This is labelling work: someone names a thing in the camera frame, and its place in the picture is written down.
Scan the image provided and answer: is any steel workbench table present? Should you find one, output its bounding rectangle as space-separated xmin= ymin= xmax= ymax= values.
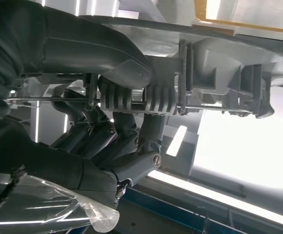
xmin=118 ymin=0 xmax=283 ymax=44

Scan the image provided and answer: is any clear plastic film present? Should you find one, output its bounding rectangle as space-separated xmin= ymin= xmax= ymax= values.
xmin=0 ymin=173 xmax=120 ymax=234

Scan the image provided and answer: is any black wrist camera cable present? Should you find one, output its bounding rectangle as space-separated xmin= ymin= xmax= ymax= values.
xmin=0 ymin=165 xmax=27 ymax=218

